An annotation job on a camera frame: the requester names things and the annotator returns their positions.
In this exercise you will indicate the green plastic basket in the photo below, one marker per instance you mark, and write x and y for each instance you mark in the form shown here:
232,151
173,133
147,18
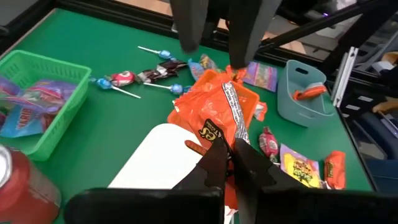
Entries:
68,93

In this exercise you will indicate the yellow sour candy packet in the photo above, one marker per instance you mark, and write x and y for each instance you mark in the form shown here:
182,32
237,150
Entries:
300,166

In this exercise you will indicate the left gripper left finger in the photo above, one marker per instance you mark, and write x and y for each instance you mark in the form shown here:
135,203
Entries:
214,168

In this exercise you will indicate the red soda can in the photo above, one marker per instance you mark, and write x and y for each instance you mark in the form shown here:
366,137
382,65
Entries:
25,189

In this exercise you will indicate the purple rainbow candy packet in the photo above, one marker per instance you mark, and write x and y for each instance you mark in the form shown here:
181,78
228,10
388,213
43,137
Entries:
260,76

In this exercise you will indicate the dark chocolate bar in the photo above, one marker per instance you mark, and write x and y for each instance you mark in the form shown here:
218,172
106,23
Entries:
157,75
172,64

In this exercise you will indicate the white plastic bin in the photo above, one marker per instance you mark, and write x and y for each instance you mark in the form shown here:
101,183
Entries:
155,161

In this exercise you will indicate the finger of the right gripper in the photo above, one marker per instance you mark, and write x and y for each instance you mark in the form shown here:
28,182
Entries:
189,25
248,28

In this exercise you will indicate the blue lollipop white stick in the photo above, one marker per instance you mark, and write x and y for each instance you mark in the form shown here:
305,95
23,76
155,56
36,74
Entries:
164,54
177,89
104,83

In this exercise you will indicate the green felt mat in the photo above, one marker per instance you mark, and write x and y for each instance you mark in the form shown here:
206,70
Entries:
109,124

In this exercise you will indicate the blue pink candy packet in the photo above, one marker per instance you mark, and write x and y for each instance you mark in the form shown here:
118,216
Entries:
21,121

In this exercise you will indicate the pink round candy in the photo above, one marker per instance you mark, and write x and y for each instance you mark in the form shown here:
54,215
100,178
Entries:
123,78
269,143

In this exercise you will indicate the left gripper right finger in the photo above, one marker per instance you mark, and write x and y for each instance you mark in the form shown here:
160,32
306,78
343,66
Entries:
252,168

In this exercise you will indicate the orange peanut butter cup packet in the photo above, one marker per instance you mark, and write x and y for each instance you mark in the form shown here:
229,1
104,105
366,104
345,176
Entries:
309,92
211,105
335,169
234,73

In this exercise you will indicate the clear candy packet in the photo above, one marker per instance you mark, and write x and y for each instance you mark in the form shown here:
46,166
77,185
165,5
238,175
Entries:
207,62

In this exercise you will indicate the teal plastic bin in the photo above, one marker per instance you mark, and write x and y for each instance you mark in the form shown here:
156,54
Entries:
308,112

